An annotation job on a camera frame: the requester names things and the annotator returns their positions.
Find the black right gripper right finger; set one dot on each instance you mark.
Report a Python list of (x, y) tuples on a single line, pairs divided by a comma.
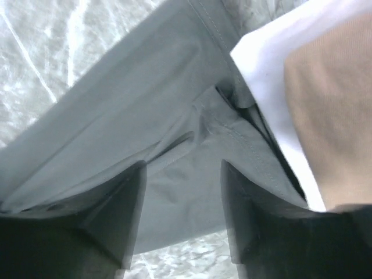
[(271, 237)]

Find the folded tan t shirt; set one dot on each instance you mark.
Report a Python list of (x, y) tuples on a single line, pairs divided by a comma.
[(328, 93)]

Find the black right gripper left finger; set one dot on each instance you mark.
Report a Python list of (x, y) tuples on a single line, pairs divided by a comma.
[(89, 235)]

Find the grey t shirt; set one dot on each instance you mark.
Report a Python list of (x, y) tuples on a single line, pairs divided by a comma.
[(167, 94)]

